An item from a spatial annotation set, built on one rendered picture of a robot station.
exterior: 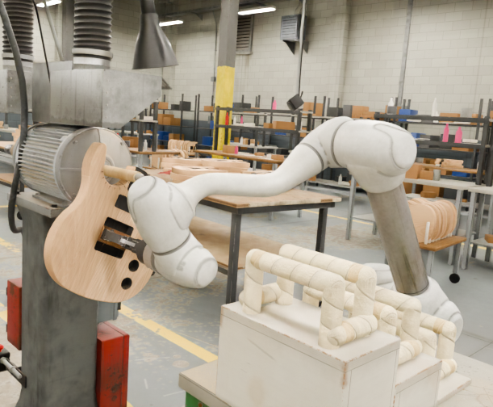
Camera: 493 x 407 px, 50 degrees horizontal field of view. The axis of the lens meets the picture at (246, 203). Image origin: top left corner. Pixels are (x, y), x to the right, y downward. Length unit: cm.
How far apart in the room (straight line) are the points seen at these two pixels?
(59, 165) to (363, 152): 87
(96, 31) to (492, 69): 1166
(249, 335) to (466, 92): 1221
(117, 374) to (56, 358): 26
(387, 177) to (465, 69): 1168
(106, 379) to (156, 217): 103
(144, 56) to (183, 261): 62
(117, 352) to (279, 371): 126
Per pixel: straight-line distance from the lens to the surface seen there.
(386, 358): 88
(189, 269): 123
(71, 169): 165
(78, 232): 151
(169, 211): 119
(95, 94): 139
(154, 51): 156
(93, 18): 155
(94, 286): 158
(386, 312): 94
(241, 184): 132
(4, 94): 198
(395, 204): 149
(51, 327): 193
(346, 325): 82
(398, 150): 136
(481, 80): 1287
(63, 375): 202
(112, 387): 212
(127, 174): 153
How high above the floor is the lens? 142
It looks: 9 degrees down
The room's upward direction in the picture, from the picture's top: 4 degrees clockwise
